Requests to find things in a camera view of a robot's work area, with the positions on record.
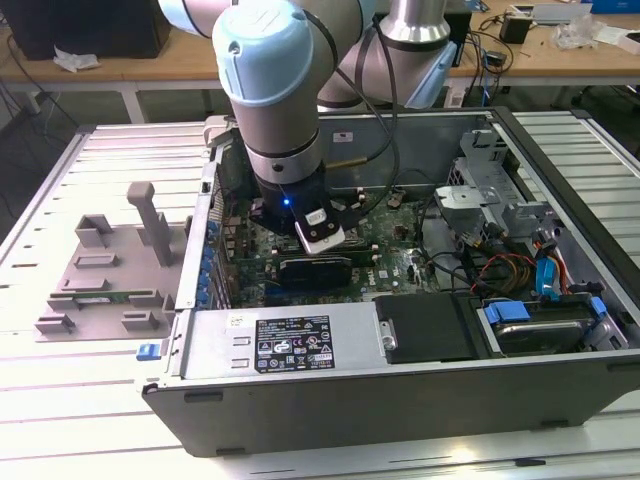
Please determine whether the black plastic shroud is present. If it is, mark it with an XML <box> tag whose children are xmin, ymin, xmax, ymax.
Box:
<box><xmin>372</xmin><ymin>293</ymin><xmax>484</xmax><ymax>364</ymax></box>

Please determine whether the small black box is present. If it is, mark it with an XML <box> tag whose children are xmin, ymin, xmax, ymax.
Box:
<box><xmin>499</xmin><ymin>13</ymin><xmax>531</xmax><ymax>44</ymax></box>

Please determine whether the open PC case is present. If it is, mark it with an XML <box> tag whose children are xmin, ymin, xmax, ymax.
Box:
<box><xmin>141</xmin><ymin>106</ymin><xmax>640</xmax><ymax>459</ymax></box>

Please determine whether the metal drive cage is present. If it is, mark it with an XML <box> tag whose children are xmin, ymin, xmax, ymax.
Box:
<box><xmin>433</xmin><ymin>128</ymin><xmax>559</xmax><ymax>251</ymax></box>

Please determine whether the black computer tower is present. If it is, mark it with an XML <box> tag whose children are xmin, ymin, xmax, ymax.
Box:
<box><xmin>0</xmin><ymin>0</ymin><xmax>171</xmax><ymax>61</ymax></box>

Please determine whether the silver power supply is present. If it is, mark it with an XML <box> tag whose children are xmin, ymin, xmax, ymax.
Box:
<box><xmin>179</xmin><ymin>299</ymin><xmax>389</xmax><ymax>381</ymax></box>

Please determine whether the black camera cable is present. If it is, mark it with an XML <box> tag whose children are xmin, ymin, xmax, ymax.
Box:
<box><xmin>294</xmin><ymin>9</ymin><xmax>401</xmax><ymax>219</ymax></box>

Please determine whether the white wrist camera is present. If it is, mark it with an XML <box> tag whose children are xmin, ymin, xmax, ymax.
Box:
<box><xmin>289</xmin><ymin>197</ymin><xmax>347</xmax><ymax>257</ymax></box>

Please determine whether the coloured power wire bundle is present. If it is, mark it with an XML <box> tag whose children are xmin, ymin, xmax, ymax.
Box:
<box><xmin>469</xmin><ymin>252</ymin><xmax>539</xmax><ymax>296</ymax></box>

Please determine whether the crumpled white paper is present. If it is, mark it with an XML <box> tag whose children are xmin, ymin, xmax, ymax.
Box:
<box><xmin>52</xmin><ymin>46</ymin><xmax>101</xmax><ymax>74</ymax></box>

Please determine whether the hard disk in blue carrier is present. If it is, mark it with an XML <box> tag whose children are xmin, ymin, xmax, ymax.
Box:
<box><xmin>482</xmin><ymin>295</ymin><xmax>610</xmax><ymax>357</ymax></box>

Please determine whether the clear plastic bag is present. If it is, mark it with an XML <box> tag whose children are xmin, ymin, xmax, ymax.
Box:
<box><xmin>552</xmin><ymin>14</ymin><xmax>601</xmax><ymax>51</ymax></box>

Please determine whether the wooden desk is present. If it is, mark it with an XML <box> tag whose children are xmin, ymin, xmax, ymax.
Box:
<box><xmin>0</xmin><ymin>9</ymin><xmax>640</xmax><ymax>94</ymax></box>

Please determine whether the green RAM stick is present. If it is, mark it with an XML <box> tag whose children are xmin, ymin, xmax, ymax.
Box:
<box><xmin>275</xmin><ymin>245</ymin><xmax>377</xmax><ymax>262</ymax></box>
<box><xmin>72</xmin><ymin>292</ymin><xmax>154</xmax><ymax>305</ymax></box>

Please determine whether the black graphics card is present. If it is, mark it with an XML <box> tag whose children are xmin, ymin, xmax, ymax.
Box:
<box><xmin>276</xmin><ymin>253</ymin><xmax>355</xmax><ymax>290</ymax></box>

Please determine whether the blue flat data wire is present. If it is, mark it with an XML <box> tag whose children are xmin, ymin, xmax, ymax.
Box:
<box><xmin>535</xmin><ymin>248</ymin><xmax>565</xmax><ymax>302</ymax></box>

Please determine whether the thick black wire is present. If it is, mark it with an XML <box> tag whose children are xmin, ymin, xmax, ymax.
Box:
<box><xmin>417</xmin><ymin>197</ymin><xmax>481</xmax><ymax>296</ymax></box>

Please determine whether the grey parts rack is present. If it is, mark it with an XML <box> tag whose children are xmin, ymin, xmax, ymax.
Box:
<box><xmin>33</xmin><ymin>181</ymin><xmax>194</xmax><ymax>344</ymax></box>

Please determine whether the green motherboard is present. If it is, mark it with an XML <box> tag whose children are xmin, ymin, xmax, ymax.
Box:
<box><xmin>219</xmin><ymin>192</ymin><xmax>441</xmax><ymax>309</ymax></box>

